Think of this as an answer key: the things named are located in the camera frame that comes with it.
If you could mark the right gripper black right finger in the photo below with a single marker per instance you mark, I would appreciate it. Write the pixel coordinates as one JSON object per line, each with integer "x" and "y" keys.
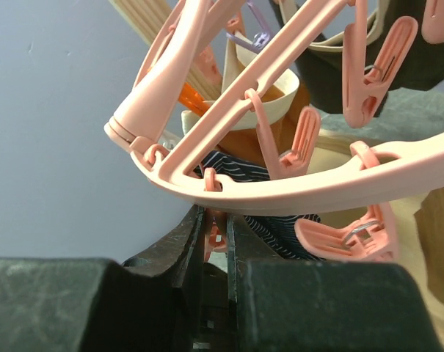
{"x": 244, "y": 246}

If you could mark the dark hanging underwear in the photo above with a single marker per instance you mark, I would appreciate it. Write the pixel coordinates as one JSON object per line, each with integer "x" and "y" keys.
{"x": 350, "y": 58}

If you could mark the brown hanging underwear right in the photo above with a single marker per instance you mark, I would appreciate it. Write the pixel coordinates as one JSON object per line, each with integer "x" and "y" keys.
{"x": 332, "y": 150}

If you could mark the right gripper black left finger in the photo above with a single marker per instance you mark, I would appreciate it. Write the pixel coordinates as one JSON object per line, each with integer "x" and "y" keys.
{"x": 172, "y": 272}

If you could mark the purple clothes clip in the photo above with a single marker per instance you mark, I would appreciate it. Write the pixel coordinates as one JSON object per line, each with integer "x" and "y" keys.
{"x": 235, "y": 30}

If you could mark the orange clothes clip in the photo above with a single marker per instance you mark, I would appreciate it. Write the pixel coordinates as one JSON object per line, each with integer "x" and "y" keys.
{"x": 192, "y": 100}

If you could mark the brown hanging underwear left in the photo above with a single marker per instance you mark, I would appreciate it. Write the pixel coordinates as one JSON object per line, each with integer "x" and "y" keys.
{"x": 246, "y": 143}

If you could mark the brown hanging underwear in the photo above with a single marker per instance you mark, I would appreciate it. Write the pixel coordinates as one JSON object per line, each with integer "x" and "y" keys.
{"x": 332, "y": 150}
{"x": 246, "y": 143}

